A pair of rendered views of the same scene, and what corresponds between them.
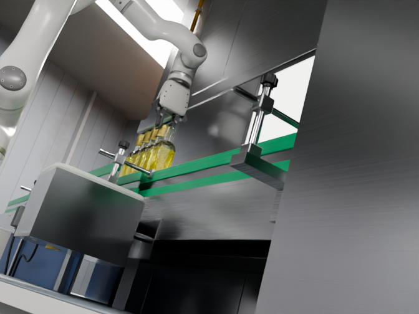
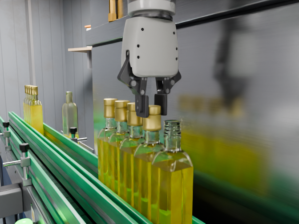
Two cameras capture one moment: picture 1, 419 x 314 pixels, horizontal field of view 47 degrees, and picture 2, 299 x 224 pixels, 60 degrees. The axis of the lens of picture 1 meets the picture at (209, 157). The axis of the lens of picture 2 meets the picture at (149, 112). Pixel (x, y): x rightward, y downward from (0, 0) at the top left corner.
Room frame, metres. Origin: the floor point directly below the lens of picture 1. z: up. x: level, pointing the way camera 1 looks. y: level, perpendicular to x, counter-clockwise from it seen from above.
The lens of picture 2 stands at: (1.00, 0.23, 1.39)
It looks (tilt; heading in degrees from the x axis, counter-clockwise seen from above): 8 degrees down; 353
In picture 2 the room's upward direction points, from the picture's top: straight up
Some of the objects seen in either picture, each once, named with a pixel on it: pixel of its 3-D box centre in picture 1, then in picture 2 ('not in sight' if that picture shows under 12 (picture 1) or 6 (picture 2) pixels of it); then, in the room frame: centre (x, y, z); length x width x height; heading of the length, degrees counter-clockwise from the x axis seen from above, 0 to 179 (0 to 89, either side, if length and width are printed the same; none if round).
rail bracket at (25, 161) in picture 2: not in sight; (17, 166); (1.80, 0.54, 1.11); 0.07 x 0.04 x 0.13; 118
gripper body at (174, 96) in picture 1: (174, 97); (151, 45); (1.47, 0.17, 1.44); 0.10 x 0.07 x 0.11; 118
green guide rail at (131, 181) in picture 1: (58, 202); (36, 144); (2.12, 0.58, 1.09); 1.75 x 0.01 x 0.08; 28
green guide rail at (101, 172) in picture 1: (42, 197); (17, 147); (2.09, 0.64, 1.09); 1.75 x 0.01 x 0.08; 28
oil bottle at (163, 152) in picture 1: (156, 173); (171, 207); (1.42, 0.14, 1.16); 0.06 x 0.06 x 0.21; 29
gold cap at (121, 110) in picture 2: (148, 138); (122, 110); (1.57, 0.22, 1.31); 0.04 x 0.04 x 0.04
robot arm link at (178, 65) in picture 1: (186, 60); not in sight; (1.47, 0.17, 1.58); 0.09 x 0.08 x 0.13; 21
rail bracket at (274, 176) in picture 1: (265, 142); not in sight; (0.72, -0.08, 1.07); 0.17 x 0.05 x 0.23; 118
